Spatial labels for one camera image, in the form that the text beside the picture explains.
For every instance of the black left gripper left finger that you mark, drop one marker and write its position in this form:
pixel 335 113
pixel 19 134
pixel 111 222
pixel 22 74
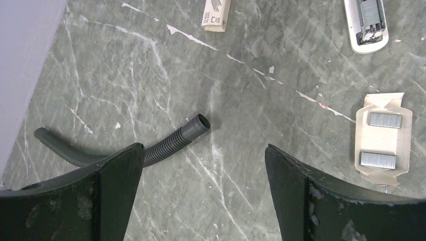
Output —
pixel 90 203

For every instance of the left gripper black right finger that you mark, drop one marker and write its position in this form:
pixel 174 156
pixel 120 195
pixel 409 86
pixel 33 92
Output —
pixel 313 205

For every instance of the white staple box tray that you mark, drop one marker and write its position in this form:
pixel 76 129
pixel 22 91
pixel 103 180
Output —
pixel 383 140

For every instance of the white staple box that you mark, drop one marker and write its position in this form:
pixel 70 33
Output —
pixel 215 15

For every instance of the staple strip in tray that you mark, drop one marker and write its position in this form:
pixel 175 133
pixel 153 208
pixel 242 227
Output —
pixel 378 160
pixel 386 120

